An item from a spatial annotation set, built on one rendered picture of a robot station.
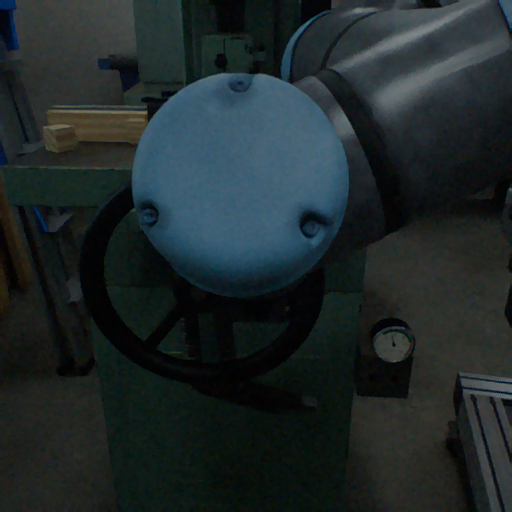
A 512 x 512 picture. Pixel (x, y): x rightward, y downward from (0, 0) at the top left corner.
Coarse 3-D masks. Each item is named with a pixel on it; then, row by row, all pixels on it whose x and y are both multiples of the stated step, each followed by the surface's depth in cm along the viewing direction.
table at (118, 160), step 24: (96, 144) 89; (120, 144) 89; (24, 168) 75; (48, 168) 75; (72, 168) 75; (96, 168) 75; (120, 168) 74; (24, 192) 77; (48, 192) 76; (72, 192) 76; (96, 192) 76
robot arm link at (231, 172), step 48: (192, 96) 17; (240, 96) 17; (288, 96) 17; (144, 144) 17; (192, 144) 17; (240, 144) 17; (288, 144) 17; (336, 144) 17; (144, 192) 17; (192, 192) 17; (240, 192) 17; (288, 192) 17; (336, 192) 17; (192, 240) 17; (240, 240) 17; (288, 240) 16; (336, 240) 20; (240, 288) 18
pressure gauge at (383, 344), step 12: (384, 324) 76; (396, 324) 76; (372, 336) 77; (384, 336) 76; (396, 336) 76; (408, 336) 76; (372, 348) 77; (384, 348) 77; (396, 348) 77; (408, 348) 77; (384, 360) 77; (396, 360) 77
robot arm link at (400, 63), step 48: (480, 0) 20; (336, 48) 27; (384, 48) 20; (432, 48) 19; (480, 48) 19; (336, 96) 19; (384, 96) 19; (432, 96) 19; (480, 96) 19; (384, 144) 19; (432, 144) 19; (480, 144) 19; (384, 192) 19; (432, 192) 20
